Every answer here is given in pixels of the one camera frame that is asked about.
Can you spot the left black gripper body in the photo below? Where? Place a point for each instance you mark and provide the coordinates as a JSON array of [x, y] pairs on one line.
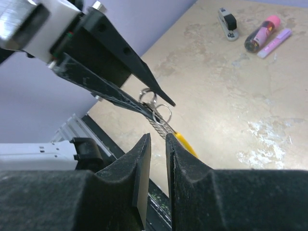
[[93, 41]]

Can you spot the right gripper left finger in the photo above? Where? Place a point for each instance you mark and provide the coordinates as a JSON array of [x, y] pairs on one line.
[[75, 200]]

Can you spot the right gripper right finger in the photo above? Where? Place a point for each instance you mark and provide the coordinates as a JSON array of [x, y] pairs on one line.
[[206, 199]]

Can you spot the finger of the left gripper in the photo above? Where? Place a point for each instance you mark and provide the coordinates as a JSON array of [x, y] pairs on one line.
[[71, 70], [99, 26]]

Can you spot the keyring yellow clip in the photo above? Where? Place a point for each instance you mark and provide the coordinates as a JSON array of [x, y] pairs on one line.
[[157, 121]]

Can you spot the pink capped dark bottle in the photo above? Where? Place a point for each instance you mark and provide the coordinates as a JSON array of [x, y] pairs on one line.
[[255, 41]]

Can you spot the purple highlighter pen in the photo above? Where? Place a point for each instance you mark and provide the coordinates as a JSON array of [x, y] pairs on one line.
[[279, 39]]

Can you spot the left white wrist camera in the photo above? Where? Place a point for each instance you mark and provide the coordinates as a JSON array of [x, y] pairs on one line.
[[34, 26]]

